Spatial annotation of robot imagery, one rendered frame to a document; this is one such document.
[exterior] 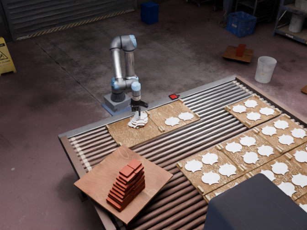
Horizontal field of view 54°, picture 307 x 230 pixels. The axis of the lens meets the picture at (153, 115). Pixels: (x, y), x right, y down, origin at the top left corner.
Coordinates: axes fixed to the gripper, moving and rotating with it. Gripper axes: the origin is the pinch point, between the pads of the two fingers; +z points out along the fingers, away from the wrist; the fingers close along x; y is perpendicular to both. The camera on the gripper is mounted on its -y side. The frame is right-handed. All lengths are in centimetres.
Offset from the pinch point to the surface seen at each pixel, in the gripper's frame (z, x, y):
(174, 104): 5.9, -20.6, -38.3
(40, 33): 95, -431, 159
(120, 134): 6.0, 15.6, 18.7
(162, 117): 6.0, -1.2, -22.0
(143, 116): -0.4, 1.7, -3.4
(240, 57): 88, -249, -217
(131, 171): -29, 90, 16
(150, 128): 6.0, 12.6, -8.8
